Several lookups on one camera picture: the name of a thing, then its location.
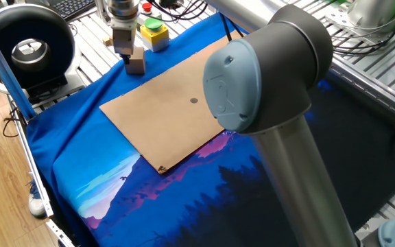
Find grey box red push button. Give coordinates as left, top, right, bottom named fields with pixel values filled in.
left=137, top=1, right=163, bottom=27

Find white table edge rail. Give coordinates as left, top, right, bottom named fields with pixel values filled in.
left=7, top=94, right=75, bottom=247

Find black cable bundle with plug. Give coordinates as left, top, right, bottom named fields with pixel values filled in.
left=145, top=0, right=209, bottom=22

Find brown cardboard sheet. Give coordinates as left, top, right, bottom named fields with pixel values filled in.
left=99, top=30, right=245, bottom=175

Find silver metal gripper body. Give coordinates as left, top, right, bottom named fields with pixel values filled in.
left=112, top=27, right=137, bottom=57

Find blue landscape print cloth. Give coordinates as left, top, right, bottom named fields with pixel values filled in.
left=25, top=12, right=395, bottom=247

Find silver aluminium post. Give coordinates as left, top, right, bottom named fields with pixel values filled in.
left=94, top=0, right=111, bottom=25

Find yellow box green push button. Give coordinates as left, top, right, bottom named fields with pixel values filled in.
left=139, top=16, right=170, bottom=53

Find silver metal cone base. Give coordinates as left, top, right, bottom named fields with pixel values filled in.
left=346, top=0, right=395, bottom=35

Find large wooden cube block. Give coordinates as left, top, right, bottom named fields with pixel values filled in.
left=124, top=47, right=147, bottom=76

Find blue slanted pole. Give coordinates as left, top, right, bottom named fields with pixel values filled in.
left=0, top=15, right=36, bottom=121

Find black keyboard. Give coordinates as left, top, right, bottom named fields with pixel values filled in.
left=48, top=0, right=97, bottom=22

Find black looped table cables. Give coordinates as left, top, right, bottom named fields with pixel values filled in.
left=331, top=0, right=395, bottom=58

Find dark cord loop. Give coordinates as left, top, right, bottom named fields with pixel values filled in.
left=1, top=108, right=23, bottom=139

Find white blue sneaker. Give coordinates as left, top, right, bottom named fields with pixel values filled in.
left=27, top=171, right=47, bottom=219

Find aluminium frame rail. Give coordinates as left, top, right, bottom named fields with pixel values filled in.
left=327, top=61, right=395, bottom=130

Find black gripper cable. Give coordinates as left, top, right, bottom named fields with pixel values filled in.
left=217, top=12, right=245, bottom=43

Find black ring shaped device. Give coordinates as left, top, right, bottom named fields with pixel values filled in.
left=0, top=3, right=87, bottom=104

